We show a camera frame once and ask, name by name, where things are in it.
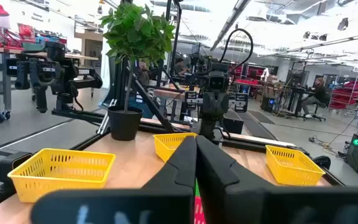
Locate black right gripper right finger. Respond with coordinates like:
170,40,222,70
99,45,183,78
196,135,358,224

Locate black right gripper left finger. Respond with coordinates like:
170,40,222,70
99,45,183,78
30,136,198,224

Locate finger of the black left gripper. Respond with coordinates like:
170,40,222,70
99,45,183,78
234,92,249,113
184,91,198,110

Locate yellow plastic mesh basket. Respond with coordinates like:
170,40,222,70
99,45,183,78
152,133,198,163
7,148,116,203
265,144,326,187

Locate red shelf rack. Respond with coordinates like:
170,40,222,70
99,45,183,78
328,79,358,111

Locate wooden work table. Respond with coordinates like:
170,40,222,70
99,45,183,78
153,83,199,101

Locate black equipment case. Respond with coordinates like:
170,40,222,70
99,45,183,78
222,116,245,135

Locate black floor mat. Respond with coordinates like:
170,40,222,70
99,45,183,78
225,110,277,141

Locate red plastic mesh basket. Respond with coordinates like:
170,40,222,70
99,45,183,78
193,195,206,224

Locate green potted artificial plant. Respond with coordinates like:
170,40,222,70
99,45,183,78
99,1,176,141

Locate seated person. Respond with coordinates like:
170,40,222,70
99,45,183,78
301,77,328,119

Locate black office chair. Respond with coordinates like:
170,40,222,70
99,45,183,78
310,104,327,123

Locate red desk lamp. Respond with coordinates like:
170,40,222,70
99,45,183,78
0,4,24,48

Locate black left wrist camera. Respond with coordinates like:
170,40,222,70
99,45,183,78
208,70,230,93

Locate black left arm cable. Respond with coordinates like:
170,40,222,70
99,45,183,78
218,28,255,75

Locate tangled floor cables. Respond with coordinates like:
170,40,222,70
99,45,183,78
308,135,348,157

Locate black table-level camera box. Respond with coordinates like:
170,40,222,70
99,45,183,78
0,151,34,185

